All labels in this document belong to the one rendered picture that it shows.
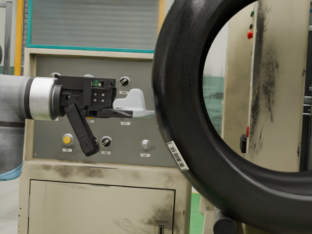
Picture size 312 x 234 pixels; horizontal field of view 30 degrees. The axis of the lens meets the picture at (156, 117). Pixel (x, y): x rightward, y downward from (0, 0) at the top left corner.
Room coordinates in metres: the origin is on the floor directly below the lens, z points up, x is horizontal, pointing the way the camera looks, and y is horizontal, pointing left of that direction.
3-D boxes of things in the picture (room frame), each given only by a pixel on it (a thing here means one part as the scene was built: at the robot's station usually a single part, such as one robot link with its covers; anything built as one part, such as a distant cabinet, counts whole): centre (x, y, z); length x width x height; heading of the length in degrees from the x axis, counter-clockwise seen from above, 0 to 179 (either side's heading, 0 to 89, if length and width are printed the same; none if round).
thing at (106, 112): (1.18, 0.09, 1.11); 0.09 x 0.05 x 0.02; 84
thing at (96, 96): (1.21, 0.15, 1.13); 0.12 x 0.08 x 0.09; 84
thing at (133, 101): (1.18, 0.04, 1.13); 0.09 x 0.03 x 0.06; 84
